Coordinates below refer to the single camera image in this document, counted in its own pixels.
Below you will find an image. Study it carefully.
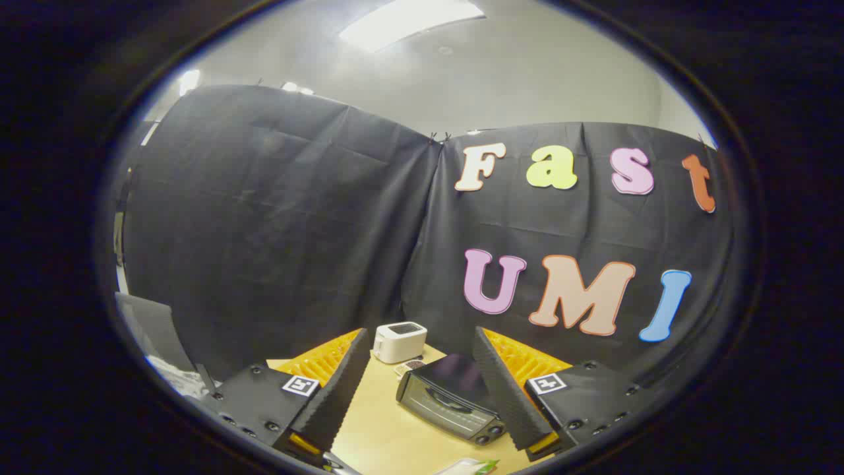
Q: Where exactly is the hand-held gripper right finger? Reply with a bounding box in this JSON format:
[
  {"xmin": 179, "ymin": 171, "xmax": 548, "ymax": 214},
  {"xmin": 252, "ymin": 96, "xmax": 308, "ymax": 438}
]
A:
[{"xmin": 472, "ymin": 327, "xmax": 660, "ymax": 461}]

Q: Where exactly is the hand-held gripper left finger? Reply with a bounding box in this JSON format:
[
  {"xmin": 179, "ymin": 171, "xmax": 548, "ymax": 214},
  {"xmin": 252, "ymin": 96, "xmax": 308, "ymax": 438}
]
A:
[{"xmin": 198, "ymin": 328, "xmax": 371, "ymax": 457}]

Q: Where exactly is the black toaster oven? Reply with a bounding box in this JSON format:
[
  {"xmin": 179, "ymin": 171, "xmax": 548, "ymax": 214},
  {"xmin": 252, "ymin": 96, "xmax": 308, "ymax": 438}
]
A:
[{"xmin": 396, "ymin": 353, "xmax": 507, "ymax": 446}]

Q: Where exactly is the lettuce sandwich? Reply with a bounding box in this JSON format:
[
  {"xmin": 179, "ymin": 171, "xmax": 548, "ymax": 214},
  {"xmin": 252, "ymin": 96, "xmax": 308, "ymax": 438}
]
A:
[{"xmin": 435, "ymin": 457, "xmax": 500, "ymax": 475}]

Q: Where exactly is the white toaster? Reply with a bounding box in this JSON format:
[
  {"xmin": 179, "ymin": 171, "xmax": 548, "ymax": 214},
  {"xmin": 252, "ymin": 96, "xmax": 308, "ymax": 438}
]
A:
[{"xmin": 373, "ymin": 321, "xmax": 428, "ymax": 364}]

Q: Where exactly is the black backdrop cloth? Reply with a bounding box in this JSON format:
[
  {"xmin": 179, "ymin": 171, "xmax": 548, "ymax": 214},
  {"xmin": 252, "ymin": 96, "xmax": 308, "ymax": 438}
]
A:
[{"xmin": 122, "ymin": 84, "xmax": 736, "ymax": 390}]

